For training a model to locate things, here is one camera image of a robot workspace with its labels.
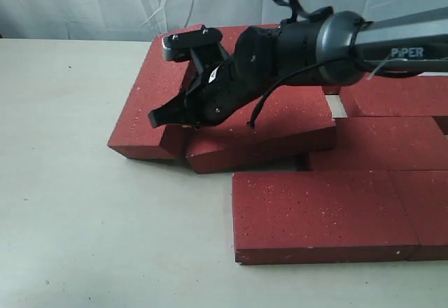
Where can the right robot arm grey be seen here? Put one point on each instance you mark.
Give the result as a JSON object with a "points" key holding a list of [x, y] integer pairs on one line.
{"points": [[322, 49]]}

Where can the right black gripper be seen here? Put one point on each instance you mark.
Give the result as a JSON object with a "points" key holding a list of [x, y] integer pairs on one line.
{"points": [[213, 96]]}

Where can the red brick top stacked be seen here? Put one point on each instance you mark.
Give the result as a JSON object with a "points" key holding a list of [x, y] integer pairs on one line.
{"points": [[249, 42]]}

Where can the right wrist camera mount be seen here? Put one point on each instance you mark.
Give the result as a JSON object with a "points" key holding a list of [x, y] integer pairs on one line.
{"points": [[202, 46]]}

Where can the red brick lower right row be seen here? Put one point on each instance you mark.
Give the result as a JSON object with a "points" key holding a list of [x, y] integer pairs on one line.
{"points": [[384, 143]]}

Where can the red brick front large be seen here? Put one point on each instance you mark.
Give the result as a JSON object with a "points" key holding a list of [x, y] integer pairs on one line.
{"points": [[302, 217]]}

